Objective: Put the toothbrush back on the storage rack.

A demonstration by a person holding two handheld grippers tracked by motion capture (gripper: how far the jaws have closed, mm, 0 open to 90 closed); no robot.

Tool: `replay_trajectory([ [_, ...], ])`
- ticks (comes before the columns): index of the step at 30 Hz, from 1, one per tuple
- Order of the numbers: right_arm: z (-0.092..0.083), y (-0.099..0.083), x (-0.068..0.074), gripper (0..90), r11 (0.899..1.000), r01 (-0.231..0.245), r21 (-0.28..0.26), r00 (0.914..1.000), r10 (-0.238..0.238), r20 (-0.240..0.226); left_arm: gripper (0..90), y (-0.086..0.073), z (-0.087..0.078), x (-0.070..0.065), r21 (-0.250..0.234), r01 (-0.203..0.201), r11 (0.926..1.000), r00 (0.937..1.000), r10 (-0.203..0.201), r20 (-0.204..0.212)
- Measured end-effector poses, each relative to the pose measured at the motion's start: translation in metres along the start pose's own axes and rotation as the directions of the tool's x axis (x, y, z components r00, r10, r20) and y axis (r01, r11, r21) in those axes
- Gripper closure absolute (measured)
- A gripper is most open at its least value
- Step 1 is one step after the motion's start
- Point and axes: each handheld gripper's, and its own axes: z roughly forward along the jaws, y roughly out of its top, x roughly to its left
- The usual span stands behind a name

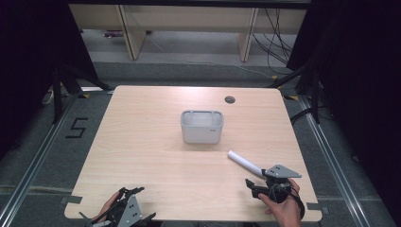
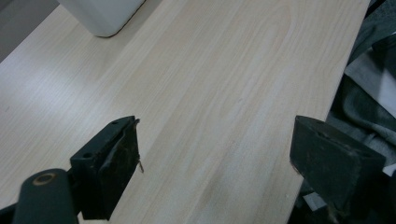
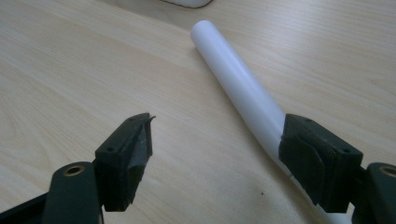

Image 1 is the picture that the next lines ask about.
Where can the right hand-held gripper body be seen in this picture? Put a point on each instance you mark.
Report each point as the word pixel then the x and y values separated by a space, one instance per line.
pixel 280 171

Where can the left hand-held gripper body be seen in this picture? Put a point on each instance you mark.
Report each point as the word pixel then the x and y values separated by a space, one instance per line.
pixel 129 213

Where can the white paper tube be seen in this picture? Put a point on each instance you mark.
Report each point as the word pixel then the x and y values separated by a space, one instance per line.
pixel 244 162

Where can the white plastic bin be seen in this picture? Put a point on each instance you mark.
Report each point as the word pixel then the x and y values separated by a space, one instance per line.
pixel 201 134

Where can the person's left hand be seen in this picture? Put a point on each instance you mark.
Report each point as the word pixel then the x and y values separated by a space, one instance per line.
pixel 107 205

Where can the person's right hand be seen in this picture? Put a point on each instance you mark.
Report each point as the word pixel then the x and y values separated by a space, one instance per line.
pixel 287 213

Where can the grey tape strip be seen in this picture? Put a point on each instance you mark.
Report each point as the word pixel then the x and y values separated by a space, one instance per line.
pixel 72 199
pixel 317 207

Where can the black metal stand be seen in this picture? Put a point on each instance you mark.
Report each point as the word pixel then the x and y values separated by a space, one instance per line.
pixel 315 94
pixel 57 94

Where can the black curtain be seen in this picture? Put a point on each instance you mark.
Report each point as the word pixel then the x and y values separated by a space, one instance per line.
pixel 359 78
pixel 31 63

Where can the beige wooden desk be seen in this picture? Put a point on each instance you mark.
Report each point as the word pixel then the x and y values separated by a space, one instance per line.
pixel 189 19

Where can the metal floor rail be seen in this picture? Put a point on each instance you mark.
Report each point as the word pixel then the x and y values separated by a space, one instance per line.
pixel 38 154
pixel 334 157

